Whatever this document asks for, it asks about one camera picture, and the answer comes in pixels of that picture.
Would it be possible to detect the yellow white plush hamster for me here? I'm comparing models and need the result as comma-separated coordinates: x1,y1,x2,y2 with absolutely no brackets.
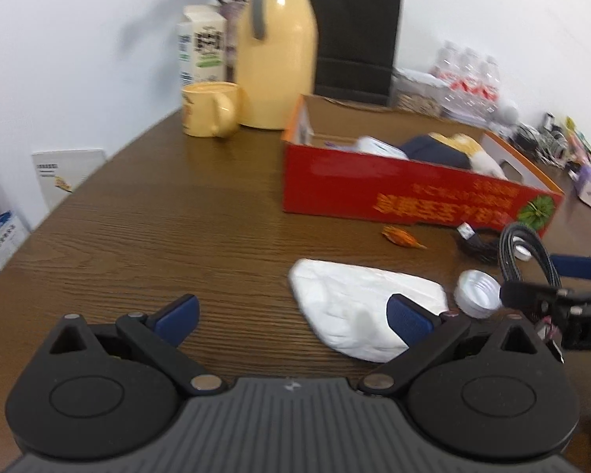
429,132,508,179

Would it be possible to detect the clear water bottle red label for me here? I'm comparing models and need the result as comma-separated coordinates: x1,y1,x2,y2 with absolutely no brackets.
433,42,461,84
453,48,483,104
475,56,502,114

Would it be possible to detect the white cloth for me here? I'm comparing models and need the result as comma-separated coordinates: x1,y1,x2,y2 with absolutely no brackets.
288,257,449,364

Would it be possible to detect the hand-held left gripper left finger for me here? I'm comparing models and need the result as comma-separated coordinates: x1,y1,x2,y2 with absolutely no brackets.
46,294,227,395

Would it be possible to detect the yellow mug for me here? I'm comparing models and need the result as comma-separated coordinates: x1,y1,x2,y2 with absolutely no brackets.
181,82,241,138

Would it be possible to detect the white round lid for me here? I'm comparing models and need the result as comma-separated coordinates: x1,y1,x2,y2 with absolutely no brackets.
454,269,503,318

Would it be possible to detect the mottled purple vase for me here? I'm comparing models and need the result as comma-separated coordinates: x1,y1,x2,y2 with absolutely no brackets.
219,1,249,82

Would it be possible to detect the navy zip pouch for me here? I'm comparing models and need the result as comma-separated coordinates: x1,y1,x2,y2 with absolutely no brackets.
399,135,474,171

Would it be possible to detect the white wet wipes pack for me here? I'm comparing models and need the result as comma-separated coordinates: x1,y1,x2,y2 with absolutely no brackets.
352,136,409,161

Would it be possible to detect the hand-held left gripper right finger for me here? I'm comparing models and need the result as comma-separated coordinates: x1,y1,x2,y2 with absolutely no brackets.
357,293,537,397

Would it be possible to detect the red cardboard box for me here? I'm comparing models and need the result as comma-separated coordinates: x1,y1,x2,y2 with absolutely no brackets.
281,93,565,238

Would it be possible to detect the black usb cable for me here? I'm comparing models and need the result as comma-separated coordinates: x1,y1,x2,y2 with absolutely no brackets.
455,221,563,289

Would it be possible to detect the black cable bundle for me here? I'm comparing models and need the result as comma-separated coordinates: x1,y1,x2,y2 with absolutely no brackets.
512,123,543,158

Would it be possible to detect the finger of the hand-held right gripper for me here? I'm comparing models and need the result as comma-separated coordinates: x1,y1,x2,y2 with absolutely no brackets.
546,251,591,284
500,281,574,313

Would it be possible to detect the blue white box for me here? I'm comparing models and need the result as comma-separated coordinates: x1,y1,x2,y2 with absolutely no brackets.
0,210,30,277

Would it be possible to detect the white cable bundle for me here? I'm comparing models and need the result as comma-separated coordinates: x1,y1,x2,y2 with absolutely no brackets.
539,130,569,163

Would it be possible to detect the clear container of nuts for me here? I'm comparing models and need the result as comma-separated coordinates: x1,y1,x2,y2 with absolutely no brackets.
393,68,446,116

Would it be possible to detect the white sign board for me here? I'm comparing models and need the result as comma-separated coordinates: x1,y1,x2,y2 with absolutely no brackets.
31,149,106,210

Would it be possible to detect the white milk carton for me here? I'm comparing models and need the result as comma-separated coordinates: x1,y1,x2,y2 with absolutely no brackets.
177,5,227,90

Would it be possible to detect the orange candy wrapper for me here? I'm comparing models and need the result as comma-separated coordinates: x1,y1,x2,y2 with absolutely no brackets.
380,225,428,250

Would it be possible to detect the yellow thermos jug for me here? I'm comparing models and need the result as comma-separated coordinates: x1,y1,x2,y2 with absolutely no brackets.
235,0,320,130

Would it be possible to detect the black paper bag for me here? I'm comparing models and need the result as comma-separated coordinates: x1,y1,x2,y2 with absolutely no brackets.
304,0,405,108

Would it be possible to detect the colourful snack packet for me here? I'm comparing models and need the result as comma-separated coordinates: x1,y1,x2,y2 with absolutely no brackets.
564,117,591,163

